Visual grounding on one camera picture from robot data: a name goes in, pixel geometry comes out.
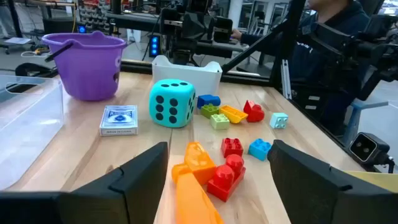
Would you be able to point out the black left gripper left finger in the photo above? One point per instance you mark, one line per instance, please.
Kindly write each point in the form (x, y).
(124, 199)

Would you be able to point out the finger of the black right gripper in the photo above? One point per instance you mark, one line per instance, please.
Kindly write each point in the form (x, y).
(224, 29)
(171, 21)

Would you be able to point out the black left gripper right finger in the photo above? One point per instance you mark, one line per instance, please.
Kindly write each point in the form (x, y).
(326, 199)

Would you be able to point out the white plastic bin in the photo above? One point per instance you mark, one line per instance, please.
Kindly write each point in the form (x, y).
(205, 79)

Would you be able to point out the blue toy brick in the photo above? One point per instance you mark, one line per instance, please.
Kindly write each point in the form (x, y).
(208, 100)

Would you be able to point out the blue playing card box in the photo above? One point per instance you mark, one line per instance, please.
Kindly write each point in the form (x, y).
(118, 119)

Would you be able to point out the teal foam dice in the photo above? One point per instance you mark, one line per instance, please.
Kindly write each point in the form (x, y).
(169, 102)

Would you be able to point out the olive green toy brick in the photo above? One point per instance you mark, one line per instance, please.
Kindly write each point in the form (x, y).
(209, 110)

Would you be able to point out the light blue numbered brick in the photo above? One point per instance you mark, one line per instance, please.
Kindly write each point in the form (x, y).
(259, 150)

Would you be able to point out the yellow toy brick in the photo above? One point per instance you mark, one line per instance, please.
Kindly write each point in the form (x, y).
(232, 114)

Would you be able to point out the light green toy brick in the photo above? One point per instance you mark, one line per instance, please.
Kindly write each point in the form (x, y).
(219, 122)

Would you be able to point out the purple monster-face bucket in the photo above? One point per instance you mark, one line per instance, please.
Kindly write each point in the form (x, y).
(87, 71)

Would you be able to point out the clear plastic container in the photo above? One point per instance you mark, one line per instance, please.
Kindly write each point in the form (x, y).
(28, 130)

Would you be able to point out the black box with blue lights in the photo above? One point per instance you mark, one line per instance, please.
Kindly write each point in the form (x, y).
(154, 46)

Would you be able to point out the orange flat foam shapes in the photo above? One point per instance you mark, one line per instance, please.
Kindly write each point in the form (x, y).
(192, 202)

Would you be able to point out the orange rounded toy block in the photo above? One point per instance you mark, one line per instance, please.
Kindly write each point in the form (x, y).
(199, 161)

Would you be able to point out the light blue stand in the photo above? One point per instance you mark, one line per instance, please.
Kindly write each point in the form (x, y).
(354, 118)

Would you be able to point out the red heart-shaped toy brick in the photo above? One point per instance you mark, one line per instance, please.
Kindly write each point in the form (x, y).
(254, 112)

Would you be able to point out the pale mint toy brick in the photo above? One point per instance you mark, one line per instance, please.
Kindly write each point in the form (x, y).
(278, 121)

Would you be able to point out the red two-stud toy brick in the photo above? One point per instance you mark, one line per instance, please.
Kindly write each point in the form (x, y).
(225, 182)

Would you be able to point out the small red toy brick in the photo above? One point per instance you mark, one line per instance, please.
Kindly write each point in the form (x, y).
(232, 147)

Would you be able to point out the black table-level camera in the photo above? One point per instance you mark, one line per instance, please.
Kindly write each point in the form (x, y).
(367, 149)

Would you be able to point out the black aluminium rig frame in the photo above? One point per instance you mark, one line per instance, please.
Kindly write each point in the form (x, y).
(287, 46)

